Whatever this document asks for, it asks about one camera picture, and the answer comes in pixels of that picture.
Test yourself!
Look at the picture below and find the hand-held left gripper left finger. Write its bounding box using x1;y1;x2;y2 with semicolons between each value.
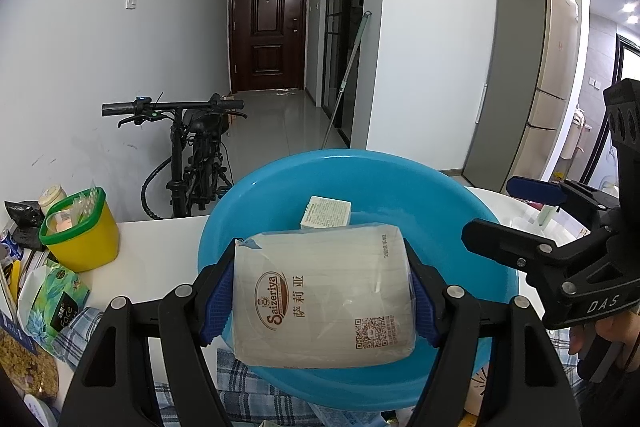
59;251;237;427

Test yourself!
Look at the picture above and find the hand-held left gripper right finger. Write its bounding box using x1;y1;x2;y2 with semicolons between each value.
402;239;584;427

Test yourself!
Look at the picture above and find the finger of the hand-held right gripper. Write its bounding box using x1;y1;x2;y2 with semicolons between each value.
461;218;567;281
506;176;622;234

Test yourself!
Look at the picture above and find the blue plastic basin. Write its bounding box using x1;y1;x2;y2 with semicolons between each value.
197;149;520;407

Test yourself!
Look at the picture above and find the small cream cardboard box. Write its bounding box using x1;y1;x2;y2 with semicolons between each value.
300;195;353;231

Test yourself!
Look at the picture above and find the person's right hand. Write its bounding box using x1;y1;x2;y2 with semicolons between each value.
568;307;640;359

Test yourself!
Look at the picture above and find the blue plaid cloth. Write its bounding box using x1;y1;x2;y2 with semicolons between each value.
50;306;587;427

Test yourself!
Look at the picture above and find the beige grey refrigerator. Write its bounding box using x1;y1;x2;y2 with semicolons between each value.
462;0;582;194

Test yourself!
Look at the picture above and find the yellow container with green rim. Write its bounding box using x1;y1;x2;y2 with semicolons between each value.
39;186;120;273

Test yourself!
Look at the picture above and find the green patterned packet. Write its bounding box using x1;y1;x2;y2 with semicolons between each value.
17;257;92;354

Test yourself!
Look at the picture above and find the black bicycle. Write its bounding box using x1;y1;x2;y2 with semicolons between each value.
101;93;249;221

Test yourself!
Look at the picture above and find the clear cereal bag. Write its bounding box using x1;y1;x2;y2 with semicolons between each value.
0;326;62;409

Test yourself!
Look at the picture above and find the cream lidded jar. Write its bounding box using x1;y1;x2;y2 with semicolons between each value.
38;185;68;216

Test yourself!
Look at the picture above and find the white jar with blue label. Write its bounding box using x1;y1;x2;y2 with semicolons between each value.
22;393;58;427

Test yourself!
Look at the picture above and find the black packet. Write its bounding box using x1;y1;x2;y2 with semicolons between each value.
4;200;46;250

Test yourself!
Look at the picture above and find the black framed glass door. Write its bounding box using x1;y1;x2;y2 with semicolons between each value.
321;0;369;144

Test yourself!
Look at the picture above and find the dark brown door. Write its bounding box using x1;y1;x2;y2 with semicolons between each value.
229;0;309;94

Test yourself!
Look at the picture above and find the mop handle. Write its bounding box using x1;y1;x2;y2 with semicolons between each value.
320;10;374;148

